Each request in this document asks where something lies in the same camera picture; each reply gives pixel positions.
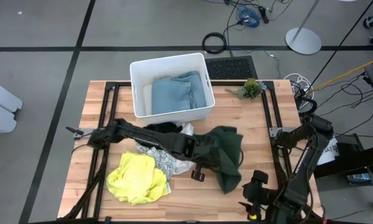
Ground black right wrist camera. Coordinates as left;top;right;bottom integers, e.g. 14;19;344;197
252;170;270;185

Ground thin black cable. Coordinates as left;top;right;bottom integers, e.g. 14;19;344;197
304;0;373;94

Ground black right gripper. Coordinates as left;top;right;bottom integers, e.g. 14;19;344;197
238;181;276;222

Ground black power adapter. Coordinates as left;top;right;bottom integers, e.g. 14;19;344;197
258;5;270;25

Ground grey round-base lamp stand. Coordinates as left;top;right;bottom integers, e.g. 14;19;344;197
285;0;323;56

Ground light blue denim jeans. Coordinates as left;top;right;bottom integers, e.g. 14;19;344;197
151;70;207;116

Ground black equipment cart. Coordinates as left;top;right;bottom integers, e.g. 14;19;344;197
310;133;373;187

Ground black grid floor mat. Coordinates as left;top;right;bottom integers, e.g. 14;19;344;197
204;55;258;80

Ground blue flat box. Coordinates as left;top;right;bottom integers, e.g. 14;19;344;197
347;173;372;187

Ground yellow shirt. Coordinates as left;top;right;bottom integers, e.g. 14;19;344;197
106;151;169;206

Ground dark green sweatshirt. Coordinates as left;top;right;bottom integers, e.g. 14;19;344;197
204;125;245;194

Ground coiled blue cable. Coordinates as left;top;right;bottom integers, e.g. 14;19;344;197
235;6;262;29

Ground black aluminium table frame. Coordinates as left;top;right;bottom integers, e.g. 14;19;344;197
60;80;324;224

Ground white patterned shirt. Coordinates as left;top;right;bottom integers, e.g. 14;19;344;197
136;123;196;183

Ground small artificial green plant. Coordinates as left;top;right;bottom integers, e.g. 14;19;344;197
225;77;267;100

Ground black garment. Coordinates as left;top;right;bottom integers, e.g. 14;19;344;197
142;121;184;134

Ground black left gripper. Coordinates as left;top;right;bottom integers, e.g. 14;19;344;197
185;136;222;183

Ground coiled black cable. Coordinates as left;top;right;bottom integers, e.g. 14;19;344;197
201;32;228;55

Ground coiled white cable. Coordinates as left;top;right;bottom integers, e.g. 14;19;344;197
284;73;314;100

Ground white printed box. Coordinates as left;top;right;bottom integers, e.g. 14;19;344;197
316;136;341;166

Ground white perforated plastic basket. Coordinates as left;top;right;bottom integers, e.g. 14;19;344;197
129;52;216;125

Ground yellow pole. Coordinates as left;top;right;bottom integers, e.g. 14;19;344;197
304;57;373;94

